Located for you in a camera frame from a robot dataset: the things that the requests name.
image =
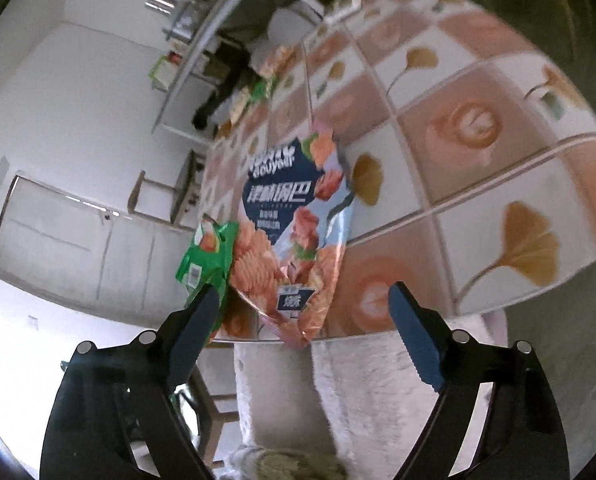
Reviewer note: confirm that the ginkgo patterned tablecloth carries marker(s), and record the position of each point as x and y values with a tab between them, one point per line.
428	170

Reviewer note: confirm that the small orange snack packet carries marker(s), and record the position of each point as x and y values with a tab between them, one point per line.
278	60

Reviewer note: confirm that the white wall socket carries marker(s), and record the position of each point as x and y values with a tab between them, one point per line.
33	322

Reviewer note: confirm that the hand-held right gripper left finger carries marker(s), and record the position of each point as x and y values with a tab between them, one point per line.
197	330

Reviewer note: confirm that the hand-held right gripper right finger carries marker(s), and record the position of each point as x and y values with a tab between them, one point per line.
418	340

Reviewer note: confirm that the white door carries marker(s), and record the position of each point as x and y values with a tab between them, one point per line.
52	240

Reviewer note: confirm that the green snack bag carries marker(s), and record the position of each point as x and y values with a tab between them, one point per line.
210	255

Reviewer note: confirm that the beige fuzzy cloth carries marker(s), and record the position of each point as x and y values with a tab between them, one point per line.
288	466

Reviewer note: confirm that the wooden chair dark seat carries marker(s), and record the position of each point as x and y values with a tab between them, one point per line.
185	185

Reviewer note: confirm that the black cloth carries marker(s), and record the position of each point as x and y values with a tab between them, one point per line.
222	95

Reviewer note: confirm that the small tan snack packet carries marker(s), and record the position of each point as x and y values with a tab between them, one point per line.
239	110

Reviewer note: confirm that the wooden stool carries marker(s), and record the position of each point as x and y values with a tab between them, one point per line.
217	402

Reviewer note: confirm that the white sack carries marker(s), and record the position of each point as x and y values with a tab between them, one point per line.
290	25

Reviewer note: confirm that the large navy snack bag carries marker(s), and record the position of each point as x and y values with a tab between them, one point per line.
278	195

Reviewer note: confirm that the white fleece pants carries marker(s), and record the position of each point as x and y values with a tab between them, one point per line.
368	400

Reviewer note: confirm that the large metal pot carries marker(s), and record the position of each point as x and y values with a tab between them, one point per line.
177	20

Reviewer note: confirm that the green food box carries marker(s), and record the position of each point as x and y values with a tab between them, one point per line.
158	72

